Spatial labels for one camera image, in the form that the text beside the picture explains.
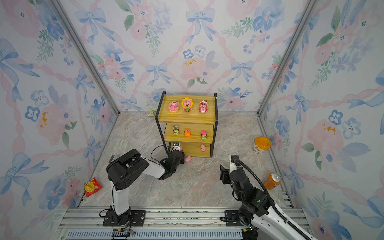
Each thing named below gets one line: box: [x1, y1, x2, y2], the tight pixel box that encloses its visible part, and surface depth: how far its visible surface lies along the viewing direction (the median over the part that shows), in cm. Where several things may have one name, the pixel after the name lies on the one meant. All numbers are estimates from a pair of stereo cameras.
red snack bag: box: [84, 176, 103, 198], surface depth 83 cm
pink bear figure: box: [198, 99, 209, 114], surface depth 72 cm
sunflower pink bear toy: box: [181, 97, 194, 112], surface depth 73 cm
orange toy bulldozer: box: [184, 128, 191, 137], surface depth 86 cm
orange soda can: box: [263, 172, 282, 190], surface depth 78 cm
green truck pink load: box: [201, 130, 208, 141], surface depth 85 cm
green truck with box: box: [173, 125, 180, 136], surface depth 86 cm
